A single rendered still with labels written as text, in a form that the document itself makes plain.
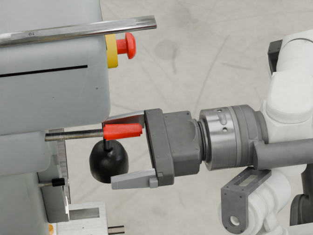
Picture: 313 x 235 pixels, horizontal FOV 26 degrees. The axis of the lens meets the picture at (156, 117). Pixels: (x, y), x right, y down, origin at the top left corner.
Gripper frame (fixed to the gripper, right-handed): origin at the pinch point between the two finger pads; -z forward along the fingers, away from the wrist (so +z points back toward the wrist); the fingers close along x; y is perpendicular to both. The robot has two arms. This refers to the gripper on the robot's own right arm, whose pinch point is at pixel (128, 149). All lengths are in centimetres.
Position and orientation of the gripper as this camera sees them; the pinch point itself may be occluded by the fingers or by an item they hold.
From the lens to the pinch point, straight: 95.2
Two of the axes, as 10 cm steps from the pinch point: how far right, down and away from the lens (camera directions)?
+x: 1.6, 7.5, -6.5
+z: 9.9, -1.2, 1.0
